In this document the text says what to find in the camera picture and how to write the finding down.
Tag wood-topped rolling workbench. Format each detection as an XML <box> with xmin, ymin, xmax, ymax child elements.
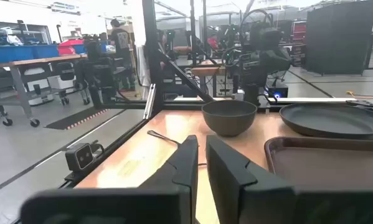
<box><xmin>0</xmin><ymin>54</ymin><xmax>88</xmax><ymax>128</ymax></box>

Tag black robot on stand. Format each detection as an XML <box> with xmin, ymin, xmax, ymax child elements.
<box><xmin>74</xmin><ymin>33</ymin><xmax>119</xmax><ymax>110</ymax></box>

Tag black floor mat striped edge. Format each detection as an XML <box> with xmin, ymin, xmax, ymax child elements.
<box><xmin>44</xmin><ymin>106</ymin><xmax>111</xmax><ymax>131</ymax></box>

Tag shiny metal fork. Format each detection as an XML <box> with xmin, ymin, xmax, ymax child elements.
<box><xmin>146</xmin><ymin>129</ymin><xmax>207</xmax><ymax>166</ymax></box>

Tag black partition screen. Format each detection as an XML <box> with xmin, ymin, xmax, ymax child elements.
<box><xmin>304</xmin><ymin>0</ymin><xmax>373</xmax><ymax>76</ymax></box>

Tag red storage bin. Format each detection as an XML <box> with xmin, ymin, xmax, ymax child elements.
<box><xmin>57</xmin><ymin>39</ymin><xmax>85</xmax><ymax>57</ymax></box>

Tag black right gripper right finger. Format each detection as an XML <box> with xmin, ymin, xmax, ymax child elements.
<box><xmin>205</xmin><ymin>134</ymin><xmax>373</xmax><ymax>224</ymax></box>

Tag person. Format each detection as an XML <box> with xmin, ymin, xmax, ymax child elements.
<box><xmin>110</xmin><ymin>18</ymin><xmax>136</xmax><ymax>91</ymax></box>

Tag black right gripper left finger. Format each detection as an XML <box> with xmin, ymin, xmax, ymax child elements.
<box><xmin>20</xmin><ymin>134</ymin><xmax>199</xmax><ymax>224</ymax></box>

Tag red tool cabinet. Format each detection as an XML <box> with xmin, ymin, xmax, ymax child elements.
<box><xmin>291</xmin><ymin>20</ymin><xmax>308</xmax><ymax>68</ymax></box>

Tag blue storage bin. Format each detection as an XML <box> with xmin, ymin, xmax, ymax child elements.
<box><xmin>32</xmin><ymin>44</ymin><xmax>60</xmax><ymax>60</ymax></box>
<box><xmin>0</xmin><ymin>45</ymin><xmax>35</xmax><ymax>64</ymax></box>

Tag brown plastic tray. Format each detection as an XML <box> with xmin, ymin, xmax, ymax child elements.
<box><xmin>263</xmin><ymin>136</ymin><xmax>373</xmax><ymax>192</ymax></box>

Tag dark grey bowl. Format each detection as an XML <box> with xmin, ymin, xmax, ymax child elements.
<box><xmin>201</xmin><ymin>100</ymin><xmax>258</xmax><ymax>138</ymax></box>

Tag yellow extension cable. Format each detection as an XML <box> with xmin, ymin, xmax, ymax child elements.
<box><xmin>346</xmin><ymin>90</ymin><xmax>373</xmax><ymax>100</ymax></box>

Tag black computer with blue light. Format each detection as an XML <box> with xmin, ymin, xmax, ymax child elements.
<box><xmin>265</xmin><ymin>82</ymin><xmax>290</xmax><ymax>100</ymax></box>

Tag dark grey plate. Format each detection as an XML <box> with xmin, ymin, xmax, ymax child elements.
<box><xmin>279</xmin><ymin>102</ymin><xmax>373</xmax><ymax>140</ymax></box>

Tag small black table camera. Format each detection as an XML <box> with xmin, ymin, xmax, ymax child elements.
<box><xmin>64</xmin><ymin>142</ymin><xmax>96</xmax><ymax>172</ymax></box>

